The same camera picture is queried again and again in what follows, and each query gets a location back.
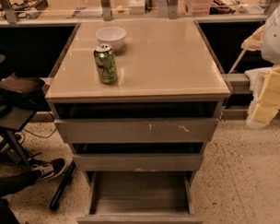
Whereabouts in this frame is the dark brown bag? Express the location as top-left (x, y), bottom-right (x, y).
top-left (0, 73), bottom-right (46, 110)

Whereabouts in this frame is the grey middle drawer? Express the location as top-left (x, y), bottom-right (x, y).
top-left (74, 142), bottom-right (203, 172)

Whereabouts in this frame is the white ceramic bowl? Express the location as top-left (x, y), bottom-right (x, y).
top-left (95, 27), bottom-right (127, 51)

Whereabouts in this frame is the green soda can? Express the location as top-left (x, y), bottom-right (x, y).
top-left (94, 43), bottom-right (118, 84)

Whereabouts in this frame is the grey drawer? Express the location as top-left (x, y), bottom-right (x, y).
top-left (74, 142), bottom-right (203, 172)
top-left (77, 171), bottom-right (202, 224)
top-left (54, 101), bottom-right (217, 144)

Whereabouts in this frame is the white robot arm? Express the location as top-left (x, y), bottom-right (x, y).
top-left (241, 3), bottom-right (280, 129)

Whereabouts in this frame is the black and white sneaker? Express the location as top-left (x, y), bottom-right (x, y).
top-left (31, 158), bottom-right (66, 184)

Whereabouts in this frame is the black trouser leg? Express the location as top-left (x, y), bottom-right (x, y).
top-left (0, 169), bottom-right (41, 224)

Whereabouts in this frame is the grey bottom drawer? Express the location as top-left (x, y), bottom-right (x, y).
top-left (77, 171), bottom-right (202, 224)

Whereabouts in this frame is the grey top drawer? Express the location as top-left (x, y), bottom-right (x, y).
top-left (54, 101), bottom-right (217, 144)

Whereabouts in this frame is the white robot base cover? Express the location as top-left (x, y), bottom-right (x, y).
top-left (245, 67), bottom-right (270, 91)

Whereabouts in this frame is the black folding stool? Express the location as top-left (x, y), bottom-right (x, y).
top-left (0, 52), bottom-right (41, 169)

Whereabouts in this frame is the white rod with tip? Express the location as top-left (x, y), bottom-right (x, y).
top-left (228, 48), bottom-right (247, 74)

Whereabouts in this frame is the grey drawer cabinet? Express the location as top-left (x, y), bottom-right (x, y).
top-left (42, 16), bottom-right (236, 195)

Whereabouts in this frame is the pink plastic drawer box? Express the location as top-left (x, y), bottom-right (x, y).
top-left (184, 0), bottom-right (213, 15)

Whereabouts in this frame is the black chair leg tube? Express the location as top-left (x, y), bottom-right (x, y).
top-left (49, 160), bottom-right (76, 211)

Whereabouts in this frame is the black cable on floor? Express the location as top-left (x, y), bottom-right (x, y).
top-left (21, 111), bottom-right (58, 141)

